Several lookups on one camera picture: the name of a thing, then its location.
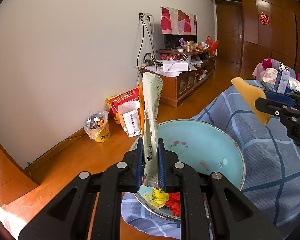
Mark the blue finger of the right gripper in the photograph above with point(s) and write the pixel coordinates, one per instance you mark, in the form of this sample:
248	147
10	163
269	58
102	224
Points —
282	98

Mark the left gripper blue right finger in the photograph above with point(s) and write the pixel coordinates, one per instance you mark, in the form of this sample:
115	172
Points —
161	165

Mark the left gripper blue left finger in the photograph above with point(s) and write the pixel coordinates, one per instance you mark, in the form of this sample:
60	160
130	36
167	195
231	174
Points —
139	167

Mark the yellow sponge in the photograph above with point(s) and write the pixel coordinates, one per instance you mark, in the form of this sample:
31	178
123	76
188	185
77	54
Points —
250	94

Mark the yellow plastic bag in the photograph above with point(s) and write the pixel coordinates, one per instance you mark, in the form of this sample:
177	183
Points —
156	198

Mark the long white green wrapper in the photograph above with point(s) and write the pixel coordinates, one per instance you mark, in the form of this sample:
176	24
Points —
151	88

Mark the red plastic bag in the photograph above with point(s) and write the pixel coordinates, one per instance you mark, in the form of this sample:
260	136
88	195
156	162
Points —
173	204

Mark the light blue cartoon trash bin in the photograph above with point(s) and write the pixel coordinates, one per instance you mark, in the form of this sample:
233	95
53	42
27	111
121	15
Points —
204	147

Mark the bag of small trash on floor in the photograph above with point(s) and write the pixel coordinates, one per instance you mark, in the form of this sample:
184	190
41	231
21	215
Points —
95	124

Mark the metallic flat packet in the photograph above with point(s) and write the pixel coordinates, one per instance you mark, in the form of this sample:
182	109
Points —
266	86

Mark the white blue milk carton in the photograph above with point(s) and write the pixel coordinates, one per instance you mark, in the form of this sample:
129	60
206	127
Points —
281	81

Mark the bed with heart quilt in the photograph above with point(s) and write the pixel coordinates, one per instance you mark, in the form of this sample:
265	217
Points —
272	71

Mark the orange paper bag white insert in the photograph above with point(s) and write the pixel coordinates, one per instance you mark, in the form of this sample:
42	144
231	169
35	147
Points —
132	115

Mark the yellow cup on floor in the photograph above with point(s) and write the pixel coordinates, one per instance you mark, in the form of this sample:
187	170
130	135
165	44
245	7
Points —
104	134

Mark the red gift box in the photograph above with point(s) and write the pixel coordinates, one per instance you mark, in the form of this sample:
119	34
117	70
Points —
113	102

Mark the blue plaid table cloth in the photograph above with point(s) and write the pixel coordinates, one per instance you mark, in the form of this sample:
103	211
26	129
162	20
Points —
272	159

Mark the brown wooden wardrobe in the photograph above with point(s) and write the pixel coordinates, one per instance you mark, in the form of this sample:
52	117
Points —
271	29

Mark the wooden TV cabinet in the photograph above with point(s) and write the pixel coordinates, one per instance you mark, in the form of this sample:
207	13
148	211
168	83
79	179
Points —
179	85

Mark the red double happiness decoration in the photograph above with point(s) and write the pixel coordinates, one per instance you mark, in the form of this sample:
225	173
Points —
264	19

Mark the white box on cabinet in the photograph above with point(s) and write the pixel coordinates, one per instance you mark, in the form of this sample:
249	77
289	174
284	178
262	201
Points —
175	66

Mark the orange plastic bag by door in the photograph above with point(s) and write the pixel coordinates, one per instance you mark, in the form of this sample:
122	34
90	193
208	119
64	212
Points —
213	45

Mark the wooden door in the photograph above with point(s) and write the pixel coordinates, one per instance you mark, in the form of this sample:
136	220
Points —
229	31

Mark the white mug on cabinet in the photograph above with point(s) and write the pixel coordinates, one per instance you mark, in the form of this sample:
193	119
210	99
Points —
205	45

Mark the television with patchwork cover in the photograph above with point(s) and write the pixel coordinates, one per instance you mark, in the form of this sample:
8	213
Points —
178	27

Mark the wall power socket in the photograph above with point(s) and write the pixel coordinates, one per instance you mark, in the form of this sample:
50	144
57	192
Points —
144	15

